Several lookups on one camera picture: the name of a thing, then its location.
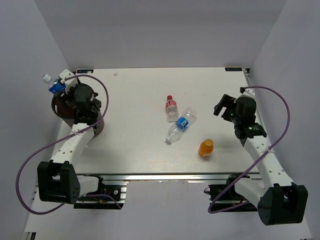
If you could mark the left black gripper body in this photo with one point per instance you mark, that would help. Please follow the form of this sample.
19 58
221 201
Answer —
71 93

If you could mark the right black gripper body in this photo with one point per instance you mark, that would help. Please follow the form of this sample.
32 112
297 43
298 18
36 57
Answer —
236 119

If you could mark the dark blue label bottle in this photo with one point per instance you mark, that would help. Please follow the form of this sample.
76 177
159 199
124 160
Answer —
54 85

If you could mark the orange juice bottle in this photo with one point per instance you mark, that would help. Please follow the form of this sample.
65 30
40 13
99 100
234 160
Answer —
206 148

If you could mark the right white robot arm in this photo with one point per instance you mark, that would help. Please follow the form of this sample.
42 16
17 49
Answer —
280 201

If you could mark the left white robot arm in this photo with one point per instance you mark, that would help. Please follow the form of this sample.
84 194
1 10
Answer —
57 178

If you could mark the brown round bin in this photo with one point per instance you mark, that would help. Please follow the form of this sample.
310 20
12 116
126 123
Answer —
65 112

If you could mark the right blue table sticker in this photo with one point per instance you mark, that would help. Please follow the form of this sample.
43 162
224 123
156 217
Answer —
233 69

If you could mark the blue table sticker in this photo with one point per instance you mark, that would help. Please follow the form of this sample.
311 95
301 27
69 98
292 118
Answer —
233 69
84 71

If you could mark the left blue table sticker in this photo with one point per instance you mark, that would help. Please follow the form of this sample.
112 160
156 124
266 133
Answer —
84 71

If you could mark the small red label bottle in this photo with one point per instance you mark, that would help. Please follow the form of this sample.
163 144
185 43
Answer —
171 109

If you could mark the crushed light blue label bottle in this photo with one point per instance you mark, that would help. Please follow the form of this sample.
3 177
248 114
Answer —
176 131

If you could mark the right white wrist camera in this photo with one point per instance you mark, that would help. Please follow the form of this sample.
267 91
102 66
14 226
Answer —
247 92

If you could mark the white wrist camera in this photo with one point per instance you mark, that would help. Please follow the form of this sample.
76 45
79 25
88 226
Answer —
247 92
69 79

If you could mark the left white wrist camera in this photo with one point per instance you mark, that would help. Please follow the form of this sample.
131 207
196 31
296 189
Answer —
69 79

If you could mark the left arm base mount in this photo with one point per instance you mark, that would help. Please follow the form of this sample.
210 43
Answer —
110 195

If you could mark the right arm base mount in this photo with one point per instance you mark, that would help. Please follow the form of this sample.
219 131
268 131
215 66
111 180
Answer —
228 199

